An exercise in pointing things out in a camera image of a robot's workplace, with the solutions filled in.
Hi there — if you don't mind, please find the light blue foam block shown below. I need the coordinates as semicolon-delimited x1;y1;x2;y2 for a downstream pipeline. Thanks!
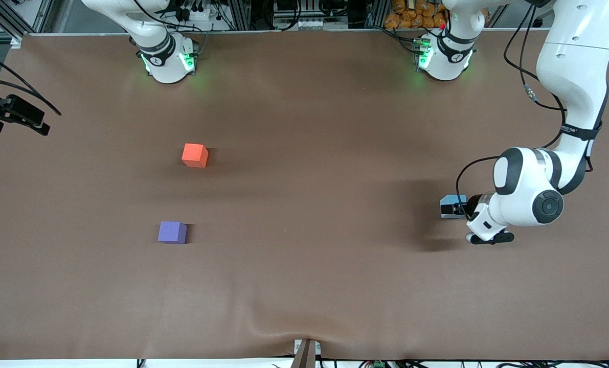
440;194;467;219

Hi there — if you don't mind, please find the orange foam block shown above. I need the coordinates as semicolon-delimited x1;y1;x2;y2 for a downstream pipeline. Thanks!
182;143;209;168

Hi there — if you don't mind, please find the purple foam block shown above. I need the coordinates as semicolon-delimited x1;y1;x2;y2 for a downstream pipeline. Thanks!
157;221;188;245

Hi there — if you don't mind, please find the orange bag pile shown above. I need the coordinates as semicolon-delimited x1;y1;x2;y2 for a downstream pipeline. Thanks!
385;0;449;30

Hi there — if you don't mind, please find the white power strip with plugs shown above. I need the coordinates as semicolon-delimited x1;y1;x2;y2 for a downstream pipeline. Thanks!
174;4;218;22

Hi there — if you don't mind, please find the white terminal strip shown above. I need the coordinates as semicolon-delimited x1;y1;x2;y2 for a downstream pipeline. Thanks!
273;15;349;31

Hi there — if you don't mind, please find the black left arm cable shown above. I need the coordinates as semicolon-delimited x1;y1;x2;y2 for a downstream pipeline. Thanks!
456;5;594;205

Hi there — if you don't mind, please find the aluminium frame beam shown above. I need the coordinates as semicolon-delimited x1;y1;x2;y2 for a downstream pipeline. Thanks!
0;0;54;49

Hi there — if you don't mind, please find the aluminium frame post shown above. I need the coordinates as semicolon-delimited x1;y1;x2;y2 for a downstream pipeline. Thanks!
371;0;389;29
230;0;251;30

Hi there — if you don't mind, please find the brown camera mount post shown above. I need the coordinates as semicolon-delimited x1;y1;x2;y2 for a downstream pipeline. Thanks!
291;338;321;368

